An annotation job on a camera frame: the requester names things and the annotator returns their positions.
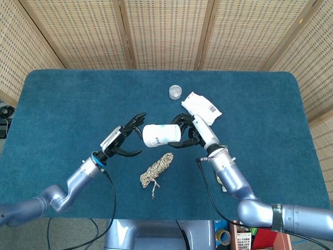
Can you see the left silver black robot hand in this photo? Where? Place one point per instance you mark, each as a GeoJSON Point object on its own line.
{"type": "Point", "coordinates": [112, 138]}

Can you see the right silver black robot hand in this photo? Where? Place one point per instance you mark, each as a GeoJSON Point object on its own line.
{"type": "Point", "coordinates": [205, 130]}

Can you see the white paper cups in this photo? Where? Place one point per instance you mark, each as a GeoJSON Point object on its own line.
{"type": "Point", "coordinates": [161, 132]}

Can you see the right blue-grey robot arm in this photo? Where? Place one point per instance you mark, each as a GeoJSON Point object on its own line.
{"type": "Point", "coordinates": [231, 177]}

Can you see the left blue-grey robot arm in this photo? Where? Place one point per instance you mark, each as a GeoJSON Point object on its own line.
{"type": "Point", "coordinates": [78, 177]}

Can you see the white wipes packet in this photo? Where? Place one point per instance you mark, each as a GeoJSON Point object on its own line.
{"type": "Point", "coordinates": [203, 104]}

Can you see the blue carpet table cover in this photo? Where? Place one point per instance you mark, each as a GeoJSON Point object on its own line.
{"type": "Point", "coordinates": [78, 104]}

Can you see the small clear plastic jar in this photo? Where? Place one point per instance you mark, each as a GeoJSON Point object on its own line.
{"type": "Point", "coordinates": [175, 92]}

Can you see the yellow liquid plastic bottle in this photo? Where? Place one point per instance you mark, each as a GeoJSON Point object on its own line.
{"type": "Point", "coordinates": [222, 187]}

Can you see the blue package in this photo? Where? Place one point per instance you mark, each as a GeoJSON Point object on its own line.
{"type": "Point", "coordinates": [221, 224]}

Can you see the woven bamboo screen panel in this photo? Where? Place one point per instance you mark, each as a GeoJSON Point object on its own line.
{"type": "Point", "coordinates": [312, 65]}
{"type": "Point", "coordinates": [325, 145]}
{"type": "Point", "coordinates": [78, 34]}
{"type": "Point", "coordinates": [166, 34]}
{"type": "Point", "coordinates": [20, 52]}
{"type": "Point", "coordinates": [255, 34]}

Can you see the blue-grey robot torso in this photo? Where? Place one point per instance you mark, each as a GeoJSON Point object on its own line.
{"type": "Point", "coordinates": [156, 234]}

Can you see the yellow tape roll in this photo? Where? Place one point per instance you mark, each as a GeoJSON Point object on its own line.
{"type": "Point", "coordinates": [219, 237]}

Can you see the grey power box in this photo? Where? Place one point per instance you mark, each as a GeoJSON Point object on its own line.
{"type": "Point", "coordinates": [3, 127]}

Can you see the pink storage basket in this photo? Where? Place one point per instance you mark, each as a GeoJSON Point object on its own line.
{"type": "Point", "coordinates": [242, 239]}

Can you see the red box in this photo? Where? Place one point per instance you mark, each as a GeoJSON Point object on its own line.
{"type": "Point", "coordinates": [265, 239]}

